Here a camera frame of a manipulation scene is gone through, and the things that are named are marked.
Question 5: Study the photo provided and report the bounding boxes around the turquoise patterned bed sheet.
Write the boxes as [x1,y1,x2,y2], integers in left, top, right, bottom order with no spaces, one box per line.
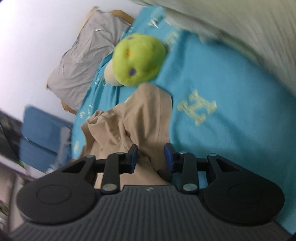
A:
[70,5,296,235]

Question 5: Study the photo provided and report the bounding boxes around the light green fleece blanket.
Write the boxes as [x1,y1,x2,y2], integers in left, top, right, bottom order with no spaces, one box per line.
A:
[136,1,295,94]

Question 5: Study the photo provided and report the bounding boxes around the green and beige plush toy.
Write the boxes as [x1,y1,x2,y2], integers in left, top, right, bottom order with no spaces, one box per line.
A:
[104,33,167,87]

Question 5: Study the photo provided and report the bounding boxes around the blue covered chair near bed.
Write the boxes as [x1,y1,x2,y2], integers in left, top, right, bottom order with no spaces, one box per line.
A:
[19,106,73,173]

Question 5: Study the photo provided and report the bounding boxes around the tan t-shirt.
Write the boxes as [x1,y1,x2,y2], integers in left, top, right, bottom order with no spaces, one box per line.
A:
[79,83,172,187]

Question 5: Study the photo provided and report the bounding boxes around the grey pillow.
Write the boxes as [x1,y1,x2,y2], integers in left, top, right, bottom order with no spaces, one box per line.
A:
[46,6,130,111]

